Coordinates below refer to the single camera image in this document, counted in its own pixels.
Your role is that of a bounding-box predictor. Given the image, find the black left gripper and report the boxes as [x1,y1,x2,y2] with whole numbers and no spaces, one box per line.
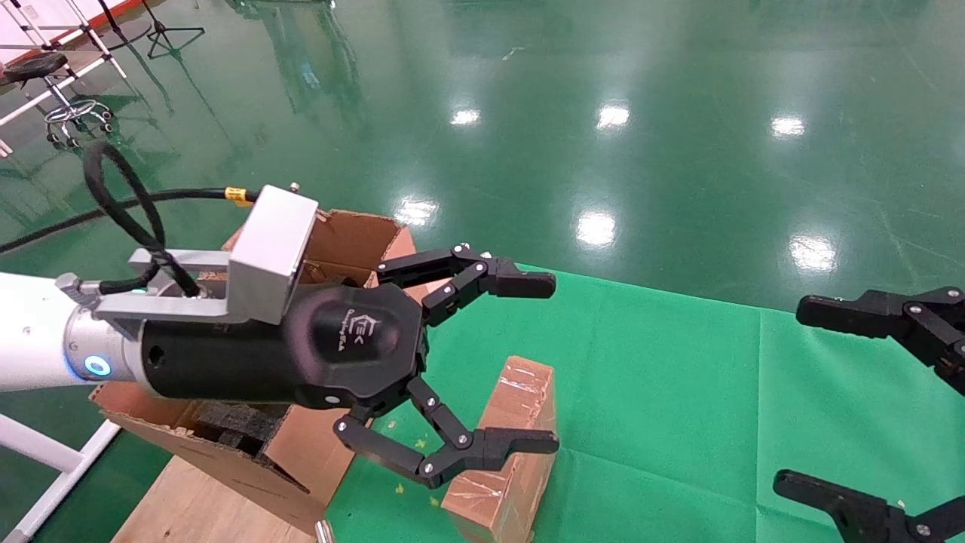
[139,283,430,412]

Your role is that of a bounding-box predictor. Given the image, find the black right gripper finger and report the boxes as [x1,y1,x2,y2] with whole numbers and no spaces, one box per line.
[797,287,965,397]
[774,469,965,543]

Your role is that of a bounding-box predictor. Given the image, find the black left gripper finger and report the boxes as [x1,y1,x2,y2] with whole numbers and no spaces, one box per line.
[375,243,557,327]
[333,377,560,489]

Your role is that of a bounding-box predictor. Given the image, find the small taped cardboard box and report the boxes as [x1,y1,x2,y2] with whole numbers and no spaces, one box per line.
[441,356,557,543]

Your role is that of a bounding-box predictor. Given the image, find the large open cardboard carton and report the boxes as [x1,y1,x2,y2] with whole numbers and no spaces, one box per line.
[89,210,419,532]

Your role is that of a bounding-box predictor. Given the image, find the black foam block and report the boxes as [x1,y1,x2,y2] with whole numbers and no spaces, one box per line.
[185,401,283,457]

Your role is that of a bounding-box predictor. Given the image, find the green table cloth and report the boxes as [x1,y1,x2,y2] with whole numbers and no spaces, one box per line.
[324,260,965,543]

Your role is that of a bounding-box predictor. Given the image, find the black tripod stand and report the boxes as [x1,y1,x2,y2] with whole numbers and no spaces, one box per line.
[142,0,206,60]

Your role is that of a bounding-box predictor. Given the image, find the black curved pole stand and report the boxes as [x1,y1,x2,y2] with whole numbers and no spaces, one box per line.
[90,0,153,51]

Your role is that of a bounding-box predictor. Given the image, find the black round swivel stool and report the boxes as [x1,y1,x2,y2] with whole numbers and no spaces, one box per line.
[2,51,114,148]

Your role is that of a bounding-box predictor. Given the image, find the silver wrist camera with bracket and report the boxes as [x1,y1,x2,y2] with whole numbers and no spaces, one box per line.
[92,185,320,327]

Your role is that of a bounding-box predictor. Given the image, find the black sleeved camera cable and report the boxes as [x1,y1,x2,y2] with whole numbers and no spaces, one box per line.
[0,140,261,299]

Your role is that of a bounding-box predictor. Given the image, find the white tube work-table frame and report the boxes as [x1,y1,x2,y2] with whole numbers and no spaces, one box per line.
[0,413,121,543]

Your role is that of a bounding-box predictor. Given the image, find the white tube frame table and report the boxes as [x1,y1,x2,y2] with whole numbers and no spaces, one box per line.
[0,0,129,127]

